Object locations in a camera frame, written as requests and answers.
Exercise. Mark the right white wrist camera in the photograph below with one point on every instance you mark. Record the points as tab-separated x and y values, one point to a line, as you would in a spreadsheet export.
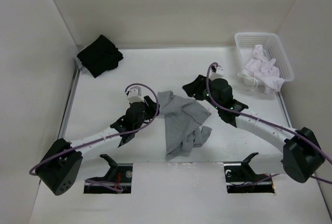
216	72

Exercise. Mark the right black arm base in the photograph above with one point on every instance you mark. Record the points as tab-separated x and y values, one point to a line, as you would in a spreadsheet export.
241	178

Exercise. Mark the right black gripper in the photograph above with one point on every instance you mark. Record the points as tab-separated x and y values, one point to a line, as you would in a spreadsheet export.
195	87

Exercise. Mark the white tank top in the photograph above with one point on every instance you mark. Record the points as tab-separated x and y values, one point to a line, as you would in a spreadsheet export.
260	69

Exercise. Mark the grey tank top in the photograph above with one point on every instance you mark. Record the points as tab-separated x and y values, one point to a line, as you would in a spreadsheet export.
184	129

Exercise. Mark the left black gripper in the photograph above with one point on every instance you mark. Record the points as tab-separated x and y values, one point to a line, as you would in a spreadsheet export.
152	106

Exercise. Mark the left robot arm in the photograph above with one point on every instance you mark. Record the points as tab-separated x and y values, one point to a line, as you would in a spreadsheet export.
61	164

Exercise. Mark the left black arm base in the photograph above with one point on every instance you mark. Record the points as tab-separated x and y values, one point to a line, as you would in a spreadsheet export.
117	179

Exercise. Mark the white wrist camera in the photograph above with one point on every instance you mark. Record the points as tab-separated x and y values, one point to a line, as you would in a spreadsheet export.
134	94
216	72

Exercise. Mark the folded black tank top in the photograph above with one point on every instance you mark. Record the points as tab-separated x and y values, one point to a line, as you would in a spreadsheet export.
100	56

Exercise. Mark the white plastic basket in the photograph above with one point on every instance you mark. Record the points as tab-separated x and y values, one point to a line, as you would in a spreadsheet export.
271	47

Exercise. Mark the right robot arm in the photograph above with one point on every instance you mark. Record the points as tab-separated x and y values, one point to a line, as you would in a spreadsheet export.
302	154

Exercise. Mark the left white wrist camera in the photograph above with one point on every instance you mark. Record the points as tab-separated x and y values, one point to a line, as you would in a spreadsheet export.
134	94

